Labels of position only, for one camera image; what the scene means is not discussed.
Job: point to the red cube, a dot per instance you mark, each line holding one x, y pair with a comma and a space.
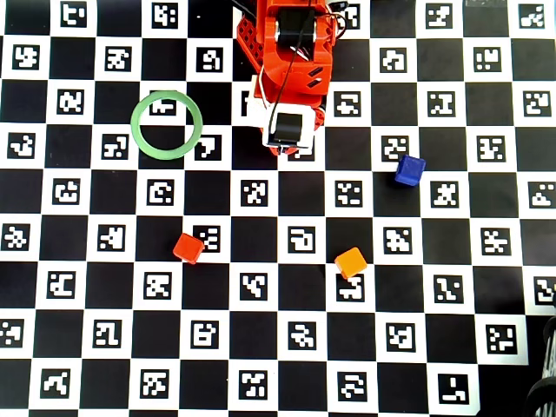
187, 247

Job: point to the blue cube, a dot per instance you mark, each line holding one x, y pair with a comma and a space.
410, 169

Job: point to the red robot arm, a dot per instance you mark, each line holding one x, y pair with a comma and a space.
299, 82

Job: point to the orange cube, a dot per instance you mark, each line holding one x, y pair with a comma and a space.
350, 262

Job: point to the black white marker checkerboard mat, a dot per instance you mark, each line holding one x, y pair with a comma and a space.
278, 304

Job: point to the black flexible tripod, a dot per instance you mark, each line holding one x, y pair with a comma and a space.
548, 391

